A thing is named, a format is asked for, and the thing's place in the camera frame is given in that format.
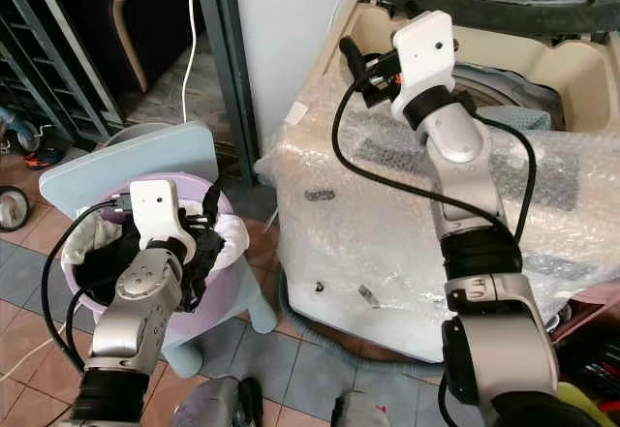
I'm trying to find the black clothes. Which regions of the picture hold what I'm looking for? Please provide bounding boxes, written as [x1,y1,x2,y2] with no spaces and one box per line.
[76,216,226,314]

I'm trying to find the bubble-wrapped cream washing machine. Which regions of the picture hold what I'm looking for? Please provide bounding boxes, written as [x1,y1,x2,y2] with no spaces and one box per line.
[252,0,620,366]

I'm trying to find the purple plastic laundry basin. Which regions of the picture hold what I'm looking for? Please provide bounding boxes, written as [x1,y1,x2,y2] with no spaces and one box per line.
[62,179,255,343]

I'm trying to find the light blue plastic stool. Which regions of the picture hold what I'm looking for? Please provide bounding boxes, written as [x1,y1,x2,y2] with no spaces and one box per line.
[39,123,278,381]

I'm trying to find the teal cloth in washer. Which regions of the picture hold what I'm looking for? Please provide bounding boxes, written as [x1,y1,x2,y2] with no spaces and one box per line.
[507,106,561,139]

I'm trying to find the grey robot left leg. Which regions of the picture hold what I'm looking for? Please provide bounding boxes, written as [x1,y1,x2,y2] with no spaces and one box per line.
[178,376,264,427]

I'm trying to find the grey robot leg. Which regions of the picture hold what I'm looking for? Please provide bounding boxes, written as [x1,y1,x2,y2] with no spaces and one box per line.
[333,391,396,427]
[178,376,264,427]

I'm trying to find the small red blue toy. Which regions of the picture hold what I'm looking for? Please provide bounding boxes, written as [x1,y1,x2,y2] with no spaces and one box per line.
[14,144,51,169]

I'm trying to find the black white small wheel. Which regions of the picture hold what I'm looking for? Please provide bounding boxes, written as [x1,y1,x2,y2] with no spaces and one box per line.
[0,186,29,233]

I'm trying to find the grey slatted rack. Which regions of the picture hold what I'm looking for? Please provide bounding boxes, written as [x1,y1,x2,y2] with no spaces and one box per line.
[0,0,106,149]

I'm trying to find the grey robot right leg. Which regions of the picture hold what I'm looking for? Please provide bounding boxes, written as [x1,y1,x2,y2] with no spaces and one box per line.
[333,391,396,427]

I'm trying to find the red tool box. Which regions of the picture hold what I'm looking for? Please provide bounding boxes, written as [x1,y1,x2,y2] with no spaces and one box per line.
[554,290,620,401]

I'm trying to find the yellow plastic object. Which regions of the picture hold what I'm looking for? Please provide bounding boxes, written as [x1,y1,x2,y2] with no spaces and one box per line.
[556,382,620,427]

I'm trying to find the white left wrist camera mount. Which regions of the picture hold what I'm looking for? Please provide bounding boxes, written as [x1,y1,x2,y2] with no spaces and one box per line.
[123,179,187,256]

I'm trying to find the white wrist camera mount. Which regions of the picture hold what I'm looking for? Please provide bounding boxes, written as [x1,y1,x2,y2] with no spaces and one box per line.
[123,179,187,256]
[389,10,457,124]

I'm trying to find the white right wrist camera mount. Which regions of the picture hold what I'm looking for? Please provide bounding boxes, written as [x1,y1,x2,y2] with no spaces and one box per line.
[389,10,457,124]

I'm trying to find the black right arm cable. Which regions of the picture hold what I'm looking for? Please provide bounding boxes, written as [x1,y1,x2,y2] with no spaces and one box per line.
[330,67,538,246]

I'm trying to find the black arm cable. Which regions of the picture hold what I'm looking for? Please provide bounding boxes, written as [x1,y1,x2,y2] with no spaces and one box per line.
[41,200,129,370]
[330,67,538,246]

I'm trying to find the dark grey door frame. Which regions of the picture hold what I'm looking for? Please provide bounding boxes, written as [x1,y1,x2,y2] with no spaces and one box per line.
[197,0,261,188]

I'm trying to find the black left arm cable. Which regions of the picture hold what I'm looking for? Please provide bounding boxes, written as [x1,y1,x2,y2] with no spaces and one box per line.
[41,200,129,370]

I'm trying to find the hanging white cable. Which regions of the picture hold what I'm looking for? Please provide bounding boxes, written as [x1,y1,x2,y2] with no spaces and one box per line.
[180,0,202,126]

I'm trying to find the wooden frame chair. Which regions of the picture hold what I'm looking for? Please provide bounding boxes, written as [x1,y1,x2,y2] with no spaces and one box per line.
[109,0,177,95]

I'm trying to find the white floor cable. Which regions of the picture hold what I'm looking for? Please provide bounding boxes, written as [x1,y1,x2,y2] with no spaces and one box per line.
[0,338,53,385]

